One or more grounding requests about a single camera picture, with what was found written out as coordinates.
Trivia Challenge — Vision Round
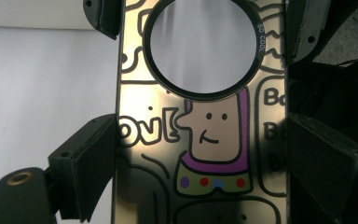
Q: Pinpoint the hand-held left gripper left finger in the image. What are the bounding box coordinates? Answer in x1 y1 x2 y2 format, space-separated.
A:
48 113 117 223

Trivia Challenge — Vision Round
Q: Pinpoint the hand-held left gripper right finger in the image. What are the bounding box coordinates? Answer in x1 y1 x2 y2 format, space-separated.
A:
287 111 358 224

